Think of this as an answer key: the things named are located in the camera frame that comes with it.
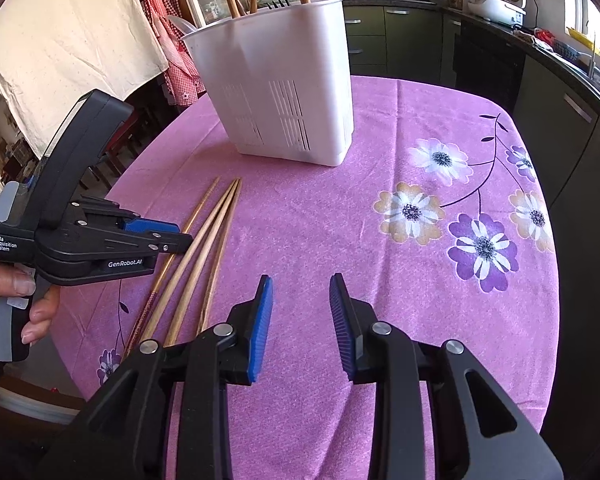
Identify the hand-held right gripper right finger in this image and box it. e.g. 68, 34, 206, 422
329, 272, 563, 480

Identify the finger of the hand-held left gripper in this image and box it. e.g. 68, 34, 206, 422
69, 198, 180, 237
100, 231, 196, 261

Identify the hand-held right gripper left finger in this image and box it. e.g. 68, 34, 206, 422
35, 274, 275, 480

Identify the row of wooden chopsticks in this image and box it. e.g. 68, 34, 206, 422
121, 176, 243, 361

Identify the white plastic utensil holder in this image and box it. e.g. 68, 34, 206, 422
180, 0, 357, 167

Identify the person's left hand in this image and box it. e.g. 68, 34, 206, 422
0, 262, 62, 346

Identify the dark wooden chair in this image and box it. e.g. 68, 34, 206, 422
87, 110, 148, 188

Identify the purple floral tablecloth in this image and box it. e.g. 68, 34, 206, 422
50, 75, 566, 480

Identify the white hanging cloth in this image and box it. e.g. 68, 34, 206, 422
0, 0, 170, 158

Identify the red checked apron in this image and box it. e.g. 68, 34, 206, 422
127, 0, 206, 107

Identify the green base cabinet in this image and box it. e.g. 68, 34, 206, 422
440, 12, 600, 480
342, 4, 443, 80

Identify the black kitchen countertop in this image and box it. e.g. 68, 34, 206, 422
340, 0, 600, 136

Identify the blue plastic basket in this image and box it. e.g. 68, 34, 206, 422
554, 40, 581, 63

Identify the small steel faucet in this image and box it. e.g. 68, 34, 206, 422
587, 32, 600, 81

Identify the yellow tray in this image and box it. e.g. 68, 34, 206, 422
565, 27, 600, 56

